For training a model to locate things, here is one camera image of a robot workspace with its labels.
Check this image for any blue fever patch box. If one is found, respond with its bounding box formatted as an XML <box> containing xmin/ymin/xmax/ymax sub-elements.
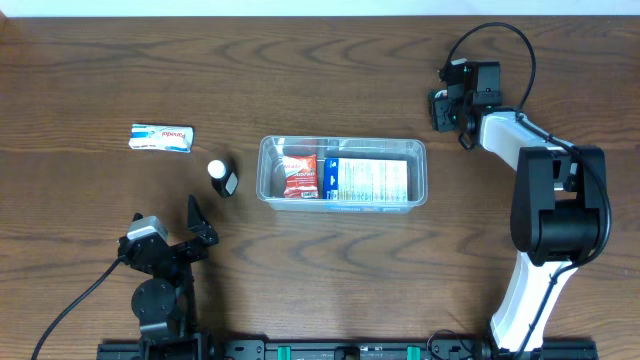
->
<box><xmin>323</xmin><ymin>158</ymin><xmax>409</xmax><ymax>202</ymax></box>

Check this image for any white Panadol box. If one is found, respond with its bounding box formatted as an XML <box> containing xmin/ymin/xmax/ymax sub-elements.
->
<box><xmin>128</xmin><ymin>124</ymin><xmax>194</xmax><ymax>153</ymax></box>

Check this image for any red Panadol box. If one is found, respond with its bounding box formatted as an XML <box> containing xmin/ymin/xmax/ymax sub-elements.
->
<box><xmin>282</xmin><ymin>155</ymin><xmax>319</xmax><ymax>199</ymax></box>

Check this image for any green square box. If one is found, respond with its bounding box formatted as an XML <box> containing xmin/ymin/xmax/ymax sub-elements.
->
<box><xmin>428</xmin><ymin>89</ymin><xmax>448</xmax><ymax>130</ymax></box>

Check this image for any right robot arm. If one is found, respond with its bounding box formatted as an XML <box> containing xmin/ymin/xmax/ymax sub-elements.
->
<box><xmin>429</xmin><ymin>59</ymin><xmax>611</xmax><ymax>359</ymax></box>

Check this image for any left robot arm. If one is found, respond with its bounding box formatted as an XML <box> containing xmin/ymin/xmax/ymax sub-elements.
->
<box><xmin>118</xmin><ymin>196</ymin><xmax>219</xmax><ymax>345</ymax></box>

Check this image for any clear plastic container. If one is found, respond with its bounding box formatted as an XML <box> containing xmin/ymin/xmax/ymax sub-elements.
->
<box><xmin>256</xmin><ymin>135</ymin><xmax>428</xmax><ymax>214</ymax></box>

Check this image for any dark bottle white cap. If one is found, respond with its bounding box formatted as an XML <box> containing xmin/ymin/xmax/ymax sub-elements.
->
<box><xmin>207</xmin><ymin>160</ymin><xmax>238</xmax><ymax>198</ymax></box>

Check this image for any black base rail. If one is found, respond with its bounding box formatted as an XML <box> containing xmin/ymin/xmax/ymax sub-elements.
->
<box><xmin>96</xmin><ymin>338</ymin><xmax>599</xmax><ymax>360</ymax></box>

